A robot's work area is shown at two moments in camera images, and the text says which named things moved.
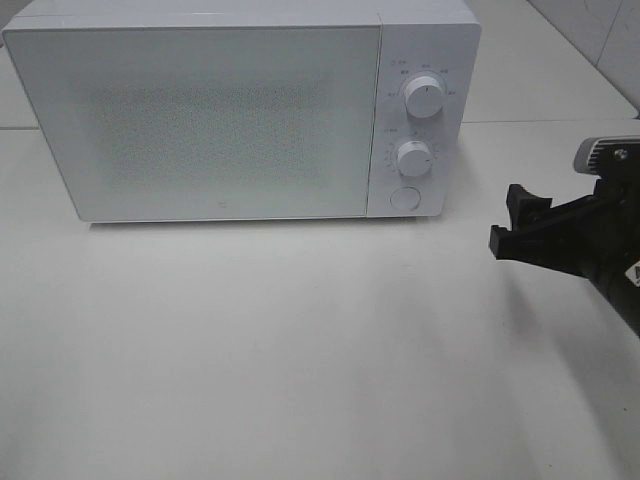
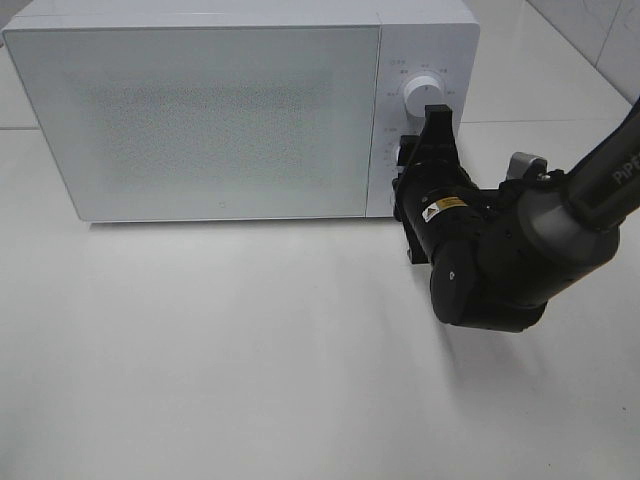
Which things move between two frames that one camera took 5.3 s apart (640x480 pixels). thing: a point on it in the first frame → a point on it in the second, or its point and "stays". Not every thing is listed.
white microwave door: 159,124 stays
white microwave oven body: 249,110 stays
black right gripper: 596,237 → 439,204
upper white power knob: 424,97 stays
